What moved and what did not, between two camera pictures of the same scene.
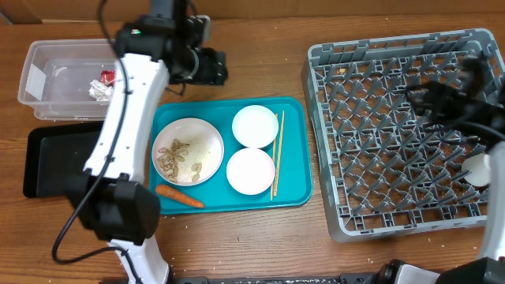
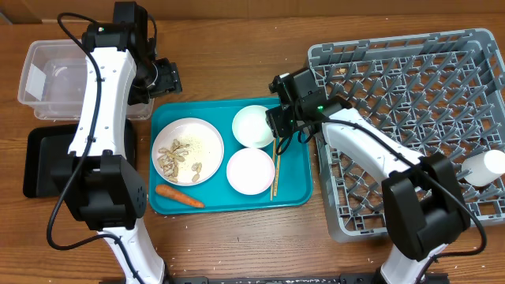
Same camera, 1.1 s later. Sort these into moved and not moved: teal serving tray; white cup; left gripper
Moved: left gripper
Not moved: white cup; teal serving tray
